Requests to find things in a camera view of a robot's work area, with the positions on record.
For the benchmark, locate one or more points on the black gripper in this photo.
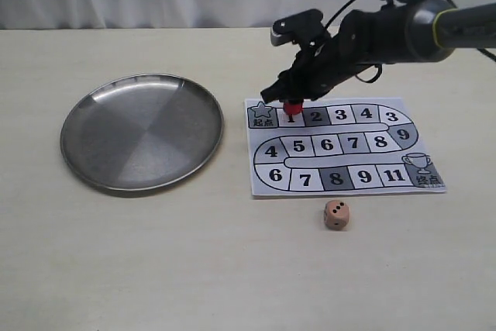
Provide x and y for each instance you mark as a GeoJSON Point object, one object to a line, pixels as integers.
{"type": "Point", "coordinates": [365, 39]}

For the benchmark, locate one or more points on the red cylinder game piece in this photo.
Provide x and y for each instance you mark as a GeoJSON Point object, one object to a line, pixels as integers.
{"type": "Point", "coordinates": [292, 109]}

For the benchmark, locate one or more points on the wooden die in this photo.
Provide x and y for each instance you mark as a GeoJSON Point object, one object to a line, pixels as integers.
{"type": "Point", "coordinates": [336, 215]}

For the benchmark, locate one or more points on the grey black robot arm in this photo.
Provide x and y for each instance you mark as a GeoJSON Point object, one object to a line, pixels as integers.
{"type": "Point", "coordinates": [421, 31]}

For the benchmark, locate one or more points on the paper number game board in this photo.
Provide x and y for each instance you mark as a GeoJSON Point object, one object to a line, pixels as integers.
{"type": "Point", "coordinates": [341, 146]}

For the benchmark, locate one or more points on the round stainless steel plate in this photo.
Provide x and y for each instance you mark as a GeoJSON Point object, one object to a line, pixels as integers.
{"type": "Point", "coordinates": [142, 133]}

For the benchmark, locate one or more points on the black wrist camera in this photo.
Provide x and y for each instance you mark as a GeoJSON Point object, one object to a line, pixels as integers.
{"type": "Point", "coordinates": [304, 29]}

